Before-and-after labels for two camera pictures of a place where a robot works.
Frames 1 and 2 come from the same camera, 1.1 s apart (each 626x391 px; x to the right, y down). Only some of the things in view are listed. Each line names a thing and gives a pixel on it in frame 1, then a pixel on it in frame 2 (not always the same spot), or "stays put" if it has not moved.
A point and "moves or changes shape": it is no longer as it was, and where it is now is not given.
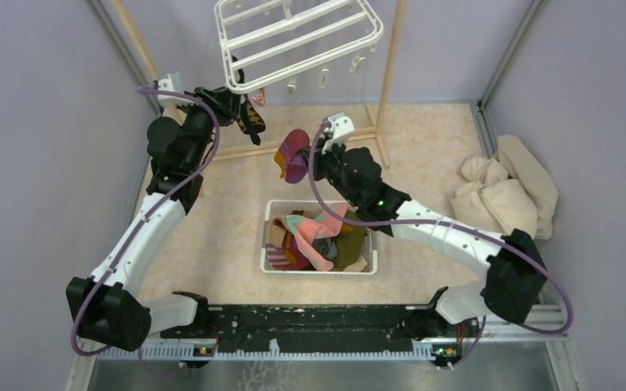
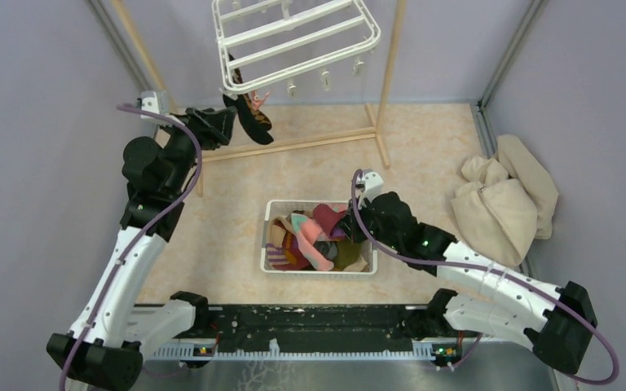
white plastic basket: x=276 y=208 stays put
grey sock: x=327 y=247 stays put
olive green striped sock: x=349 y=243 stays put
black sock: x=255 y=140 moves or changes shape
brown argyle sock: x=257 y=122 moves or changes shape
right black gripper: x=319 y=158 → x=350 y=225
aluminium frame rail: x=523 y=358 stays put
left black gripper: x=225 y=103 → x=211 y=128
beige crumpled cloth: x=510 y=191 stays put
